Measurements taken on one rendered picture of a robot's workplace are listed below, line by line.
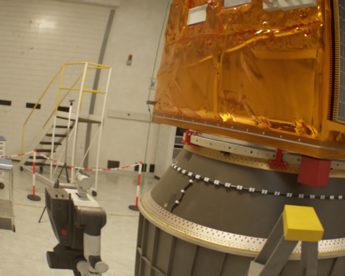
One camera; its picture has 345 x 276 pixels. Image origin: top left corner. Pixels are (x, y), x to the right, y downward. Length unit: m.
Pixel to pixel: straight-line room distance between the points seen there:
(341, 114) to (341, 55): 0.32
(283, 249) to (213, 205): 0.97
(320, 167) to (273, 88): 0.52
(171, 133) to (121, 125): 1.36
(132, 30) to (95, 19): 1.29
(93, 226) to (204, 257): 0.76
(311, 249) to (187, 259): 1.09
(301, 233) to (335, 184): 1.02
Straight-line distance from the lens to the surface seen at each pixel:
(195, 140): 2.42
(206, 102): 2.46
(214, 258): 2.04
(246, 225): 1.99
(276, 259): 1.24
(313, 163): 1.76
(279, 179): 2.06
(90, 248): 1.66
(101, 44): 9.78
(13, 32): 9.47
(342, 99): 1.77
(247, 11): 2.30
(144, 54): 10.30
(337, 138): 1.83
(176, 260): 2.23
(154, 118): 3.22
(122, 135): 10.12
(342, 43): 1.83
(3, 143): 6.33
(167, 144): 9.83
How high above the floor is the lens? 1.84
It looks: 3 degrees down
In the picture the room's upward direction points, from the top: 8 degrees clockwise
